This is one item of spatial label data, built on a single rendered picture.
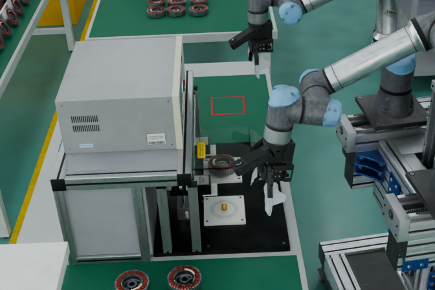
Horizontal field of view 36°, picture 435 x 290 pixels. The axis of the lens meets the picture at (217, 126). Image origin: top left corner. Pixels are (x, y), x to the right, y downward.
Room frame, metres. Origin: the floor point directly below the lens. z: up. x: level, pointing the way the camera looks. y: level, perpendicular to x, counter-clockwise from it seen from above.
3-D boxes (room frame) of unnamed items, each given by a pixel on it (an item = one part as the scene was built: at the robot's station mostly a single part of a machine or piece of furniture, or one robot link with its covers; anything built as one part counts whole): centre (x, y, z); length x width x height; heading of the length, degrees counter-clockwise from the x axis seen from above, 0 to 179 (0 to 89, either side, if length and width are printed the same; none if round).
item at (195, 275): (1.53, 0.13, 0.77); 0.11 x 0.11 x 0.04
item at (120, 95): (2.00, 0.31, 1.22); 0.44 x 0.39 x 0.20; 0
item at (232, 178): (2.11, -0.01, 0.78); 0.15 x 0.15 x 0.01; 0
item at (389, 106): (2.11, -0.66, 1.09); 0.15 x 0.15 x 0.10
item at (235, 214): (1.86, -0.01, 0.78); 0.15 x 0.15 x 0.01; 0
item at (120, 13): (4.36, 0.18, 0.38); 1.85 x 1.10 x 0.75; 0
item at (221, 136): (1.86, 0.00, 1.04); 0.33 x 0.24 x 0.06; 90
